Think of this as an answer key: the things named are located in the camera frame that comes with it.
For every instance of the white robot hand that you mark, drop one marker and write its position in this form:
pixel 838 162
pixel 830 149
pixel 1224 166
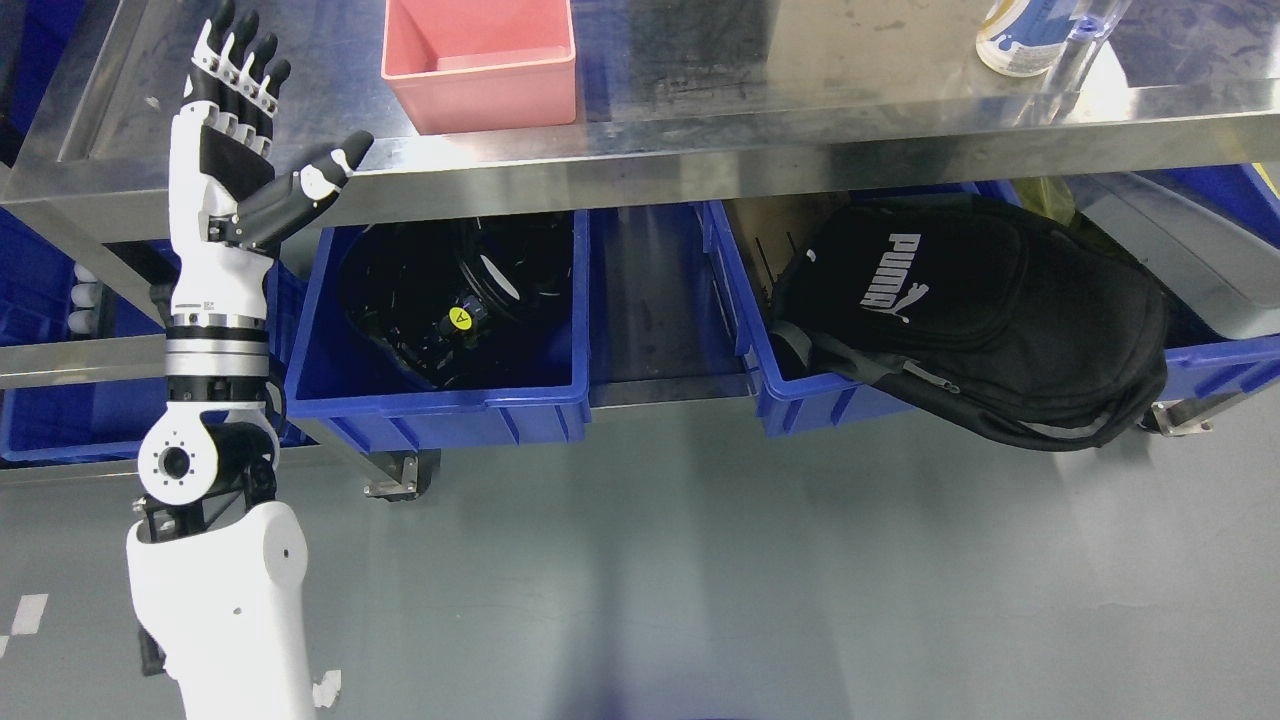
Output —
pixel 225 198

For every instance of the pink plastic storage box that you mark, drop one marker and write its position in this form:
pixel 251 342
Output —
pixel 467 66

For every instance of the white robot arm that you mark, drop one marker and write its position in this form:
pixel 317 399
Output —
pixel 215 560

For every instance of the blue bin far left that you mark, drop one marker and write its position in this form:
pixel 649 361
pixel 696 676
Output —
pixel 91 422

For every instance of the blue bin with helmet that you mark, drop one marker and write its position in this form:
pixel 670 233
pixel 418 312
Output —
pixel 339 378

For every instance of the black helmet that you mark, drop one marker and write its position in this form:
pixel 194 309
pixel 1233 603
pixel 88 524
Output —
pixel 462 303

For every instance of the stainless steel table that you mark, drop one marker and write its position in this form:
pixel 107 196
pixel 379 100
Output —
pixel 679 101

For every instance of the blue bin under backpack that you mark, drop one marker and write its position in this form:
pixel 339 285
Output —
pixel 749 243

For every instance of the white blue bottle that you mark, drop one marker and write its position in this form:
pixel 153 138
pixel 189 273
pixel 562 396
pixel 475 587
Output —
pixel 1022 39

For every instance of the black Puma backpack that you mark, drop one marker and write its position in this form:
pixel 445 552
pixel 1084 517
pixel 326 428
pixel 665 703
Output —
pixel 984 314

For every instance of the blue bin far right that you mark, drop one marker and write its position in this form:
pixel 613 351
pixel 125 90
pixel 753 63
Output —
pixel 1202 363

